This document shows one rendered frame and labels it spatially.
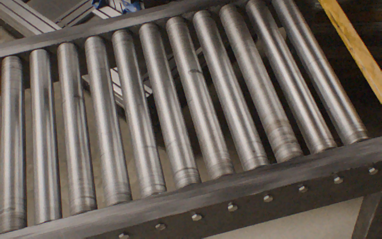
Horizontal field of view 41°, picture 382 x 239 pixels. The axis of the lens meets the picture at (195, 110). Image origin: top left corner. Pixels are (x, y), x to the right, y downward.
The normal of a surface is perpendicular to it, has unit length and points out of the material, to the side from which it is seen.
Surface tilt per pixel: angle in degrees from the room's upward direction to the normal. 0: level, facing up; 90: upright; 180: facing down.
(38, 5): 0
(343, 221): 0
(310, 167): 0
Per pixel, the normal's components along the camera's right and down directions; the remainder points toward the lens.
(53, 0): -0.11, -0.62
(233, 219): 0.22, 0.75
